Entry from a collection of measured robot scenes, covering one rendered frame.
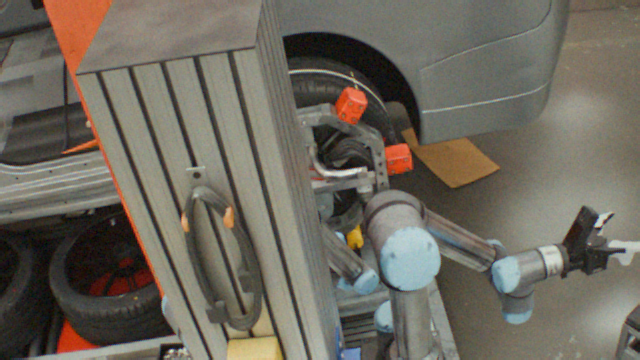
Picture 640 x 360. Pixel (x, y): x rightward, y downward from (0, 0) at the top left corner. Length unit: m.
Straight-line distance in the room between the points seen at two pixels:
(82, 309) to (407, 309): 1.64
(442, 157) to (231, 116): 3.01
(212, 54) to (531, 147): 3.20
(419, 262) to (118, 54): 0.73
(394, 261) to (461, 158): 2.54
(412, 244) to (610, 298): 1.96
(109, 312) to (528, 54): 1.82
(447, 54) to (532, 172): 1.38
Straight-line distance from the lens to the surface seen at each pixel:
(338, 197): 2.76
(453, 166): 3.89
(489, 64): 2.70
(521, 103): 2.84
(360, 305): 3.08
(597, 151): 4.04
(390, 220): 1.48
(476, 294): 3.27
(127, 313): 2.86
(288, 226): 1.12
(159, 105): 1.01
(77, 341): 3.16
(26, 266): 3.24
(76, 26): 1.92
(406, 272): 1.46
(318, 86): 2.46
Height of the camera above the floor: 2.47
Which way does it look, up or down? 39 degrees down
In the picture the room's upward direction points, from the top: 11 degrees counter-clockwise
